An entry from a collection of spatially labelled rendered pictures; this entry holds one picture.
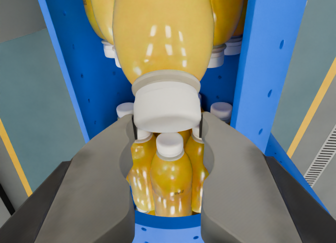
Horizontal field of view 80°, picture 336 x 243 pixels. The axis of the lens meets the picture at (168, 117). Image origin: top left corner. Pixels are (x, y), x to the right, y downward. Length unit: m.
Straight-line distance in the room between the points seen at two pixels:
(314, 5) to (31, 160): 2.47
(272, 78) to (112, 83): 0.28
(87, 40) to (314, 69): 1.60
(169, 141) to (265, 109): 0.13
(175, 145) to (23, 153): 2.04
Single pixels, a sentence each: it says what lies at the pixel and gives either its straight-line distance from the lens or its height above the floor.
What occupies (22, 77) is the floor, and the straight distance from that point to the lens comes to 1.79.
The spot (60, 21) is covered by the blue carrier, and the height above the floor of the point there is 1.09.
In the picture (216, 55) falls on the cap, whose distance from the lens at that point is 0.26.
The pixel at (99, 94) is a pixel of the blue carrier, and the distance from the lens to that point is 0.38.
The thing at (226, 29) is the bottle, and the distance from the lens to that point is 0.25.
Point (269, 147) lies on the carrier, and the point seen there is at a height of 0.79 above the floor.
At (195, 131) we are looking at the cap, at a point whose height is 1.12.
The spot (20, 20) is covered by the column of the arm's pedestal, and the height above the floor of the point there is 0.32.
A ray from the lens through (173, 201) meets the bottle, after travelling 0.33.
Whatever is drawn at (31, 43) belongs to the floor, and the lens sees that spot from 1.65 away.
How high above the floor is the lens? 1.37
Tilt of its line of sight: 58 degrees down
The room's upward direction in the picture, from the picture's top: 180 degrees clockwise
